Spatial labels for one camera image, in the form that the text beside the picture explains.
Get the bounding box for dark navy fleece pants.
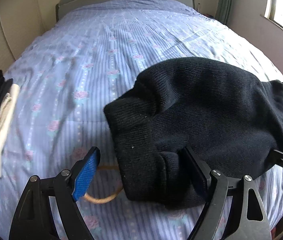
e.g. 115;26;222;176
104;57;283;209

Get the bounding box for folded white garment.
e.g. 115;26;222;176
0;84;20;178

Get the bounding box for cream sliding closet doors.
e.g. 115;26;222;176
0;0;45;67

